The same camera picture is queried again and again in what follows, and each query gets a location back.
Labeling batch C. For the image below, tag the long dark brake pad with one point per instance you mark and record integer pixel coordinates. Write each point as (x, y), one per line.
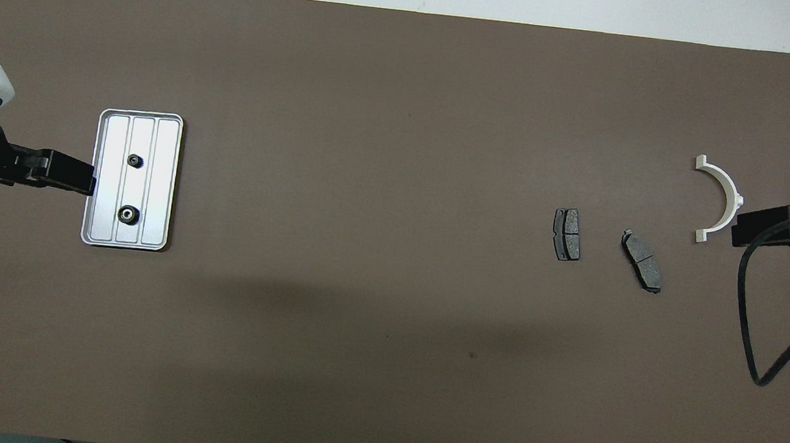
(643, 266)

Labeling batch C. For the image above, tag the silver metal tray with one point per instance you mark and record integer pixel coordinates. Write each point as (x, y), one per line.
(160, 182)

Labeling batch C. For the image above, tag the large black bearing gear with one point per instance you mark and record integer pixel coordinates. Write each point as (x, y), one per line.
(128, 215)

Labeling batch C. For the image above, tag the short dark brake pad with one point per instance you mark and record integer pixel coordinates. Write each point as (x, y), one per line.
(572, 229)

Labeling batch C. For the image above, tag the small black bearing gear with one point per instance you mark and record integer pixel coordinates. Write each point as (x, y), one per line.
(135, 160)

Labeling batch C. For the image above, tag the brown table mat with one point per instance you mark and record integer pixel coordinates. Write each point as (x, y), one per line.
(407, 105)

